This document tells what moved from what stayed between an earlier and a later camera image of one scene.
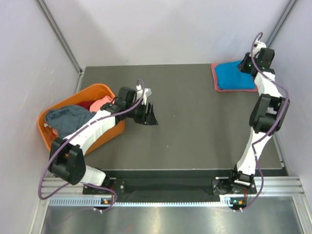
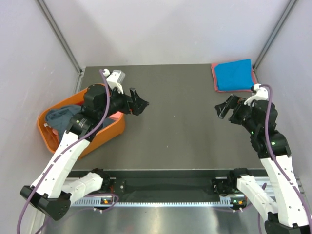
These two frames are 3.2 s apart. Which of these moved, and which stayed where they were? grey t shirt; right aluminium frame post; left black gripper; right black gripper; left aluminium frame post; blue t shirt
Moved: right black gripper; left black gripper
Stayed: blue t shirt; right aluminium frame post; left aluminium frame post; grey t shirt
